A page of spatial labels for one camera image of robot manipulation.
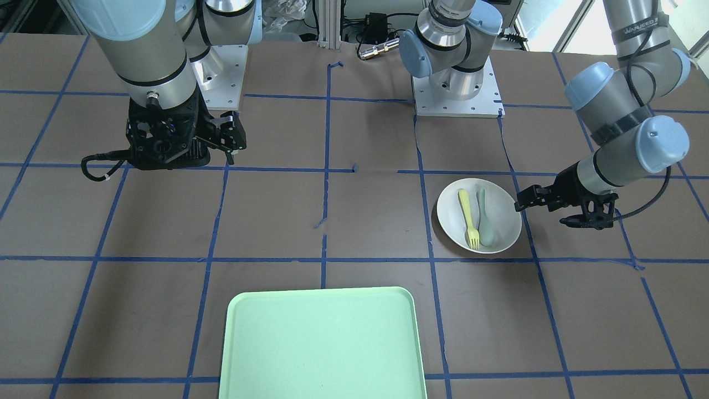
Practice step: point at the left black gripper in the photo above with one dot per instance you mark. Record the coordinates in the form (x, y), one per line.
(566, 185)

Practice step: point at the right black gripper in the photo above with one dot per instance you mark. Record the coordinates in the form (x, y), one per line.
(206, 132)

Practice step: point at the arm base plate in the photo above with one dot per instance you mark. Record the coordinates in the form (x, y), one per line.
(453, 93)
(220, 75)

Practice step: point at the black power adapter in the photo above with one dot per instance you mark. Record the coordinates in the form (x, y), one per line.
(375, 28)

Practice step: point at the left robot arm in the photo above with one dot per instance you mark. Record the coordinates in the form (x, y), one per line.
(454, 39)

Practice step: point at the metal connector plug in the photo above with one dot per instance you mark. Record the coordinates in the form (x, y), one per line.
(378, 50)

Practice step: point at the white round plate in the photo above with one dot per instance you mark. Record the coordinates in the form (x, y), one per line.
(500, 208)

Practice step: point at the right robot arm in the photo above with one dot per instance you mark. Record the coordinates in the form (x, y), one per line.
(164, 52)

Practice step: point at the mint green tray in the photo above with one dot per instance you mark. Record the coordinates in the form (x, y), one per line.
(322, 343)

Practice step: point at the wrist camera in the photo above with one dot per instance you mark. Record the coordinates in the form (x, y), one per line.
(598, 212)
(165, 145)

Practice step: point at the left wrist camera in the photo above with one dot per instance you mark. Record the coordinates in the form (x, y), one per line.
(598, 212)

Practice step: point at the yellow plastic fork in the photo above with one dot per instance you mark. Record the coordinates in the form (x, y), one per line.
(472, 234)

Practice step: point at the aluminium frame post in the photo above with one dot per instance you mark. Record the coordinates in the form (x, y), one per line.
(329, 24)

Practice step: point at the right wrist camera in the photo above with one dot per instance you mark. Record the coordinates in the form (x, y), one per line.
(165, 145)

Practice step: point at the pale green plastic spoon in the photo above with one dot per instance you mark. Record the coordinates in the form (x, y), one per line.
(487, 232)

